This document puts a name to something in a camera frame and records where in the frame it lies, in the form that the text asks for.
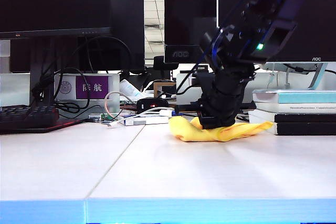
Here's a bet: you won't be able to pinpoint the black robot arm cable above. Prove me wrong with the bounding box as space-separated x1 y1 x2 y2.
175 57 214 96

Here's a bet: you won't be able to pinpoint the black desk mat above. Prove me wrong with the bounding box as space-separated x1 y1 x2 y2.
0 118 89 134

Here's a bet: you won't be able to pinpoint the black monitor cable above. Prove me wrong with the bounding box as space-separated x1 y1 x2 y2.
282 62 336 76

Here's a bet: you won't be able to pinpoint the cream book with black title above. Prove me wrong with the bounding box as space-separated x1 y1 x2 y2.
255 102 336 115

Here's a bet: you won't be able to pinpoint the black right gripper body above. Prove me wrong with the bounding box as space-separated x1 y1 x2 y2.
196 63 257 120

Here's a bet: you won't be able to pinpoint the green circuit board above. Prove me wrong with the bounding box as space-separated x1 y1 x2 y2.
88 113 112 125

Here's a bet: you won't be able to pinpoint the black hardcover book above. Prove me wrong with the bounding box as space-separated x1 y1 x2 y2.
272 121 336 136
248 110 336 124

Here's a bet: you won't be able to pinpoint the AOC monitor with silver frame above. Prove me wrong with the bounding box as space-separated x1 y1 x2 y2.
217 0 336 63

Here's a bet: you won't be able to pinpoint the white USB cable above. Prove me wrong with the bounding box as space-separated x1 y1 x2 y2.
103 91 174 129

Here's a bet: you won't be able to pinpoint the black monitor rear side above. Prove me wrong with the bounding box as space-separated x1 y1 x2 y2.
109 0 145 72

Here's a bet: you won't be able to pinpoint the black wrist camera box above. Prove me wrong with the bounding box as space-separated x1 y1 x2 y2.
237 19 299 63

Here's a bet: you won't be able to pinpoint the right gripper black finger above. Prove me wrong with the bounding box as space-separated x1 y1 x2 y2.
199 115 219 130
217 113 236 130

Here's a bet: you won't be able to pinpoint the black AOC monitor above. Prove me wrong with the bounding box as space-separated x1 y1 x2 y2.
164 0 219 64

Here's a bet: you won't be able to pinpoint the silver monitor stand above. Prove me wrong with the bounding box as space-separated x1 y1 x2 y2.
258 62 336 94

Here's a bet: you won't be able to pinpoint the black looped cable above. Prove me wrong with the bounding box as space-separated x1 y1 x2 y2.
71 35 132 74

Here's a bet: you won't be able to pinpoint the black device with red light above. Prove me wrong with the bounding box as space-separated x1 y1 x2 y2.
135 98 169 112

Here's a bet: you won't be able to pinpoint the black monitor stand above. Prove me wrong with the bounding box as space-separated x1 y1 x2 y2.
28 36 57 107

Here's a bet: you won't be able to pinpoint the large black monitor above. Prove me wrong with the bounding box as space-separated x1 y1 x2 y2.
0 0 113 40

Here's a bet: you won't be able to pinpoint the wooden box frame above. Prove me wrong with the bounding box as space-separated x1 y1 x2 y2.
153 81 177 99

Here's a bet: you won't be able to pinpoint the black cable bundle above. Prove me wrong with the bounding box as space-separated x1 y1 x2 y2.
30 67 102 115

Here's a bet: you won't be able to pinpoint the black office chair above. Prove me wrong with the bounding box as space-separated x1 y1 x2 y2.
152 55 172 80

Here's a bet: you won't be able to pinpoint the white and blue box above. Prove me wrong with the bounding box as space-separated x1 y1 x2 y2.
119 115 170 126

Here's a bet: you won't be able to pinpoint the black keyboard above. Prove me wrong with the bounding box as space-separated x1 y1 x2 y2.
0 104 60 130

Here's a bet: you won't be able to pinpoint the white paper sheets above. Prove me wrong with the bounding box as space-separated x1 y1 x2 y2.
119 79 144 99

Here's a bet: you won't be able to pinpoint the nameplate with purple label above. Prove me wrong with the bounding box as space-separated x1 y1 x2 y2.
54 73 120 102

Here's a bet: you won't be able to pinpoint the yellow cloth rag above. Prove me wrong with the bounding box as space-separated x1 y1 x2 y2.
169 115 275 143

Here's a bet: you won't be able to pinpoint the teal book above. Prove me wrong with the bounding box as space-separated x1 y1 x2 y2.
252 89 336 104

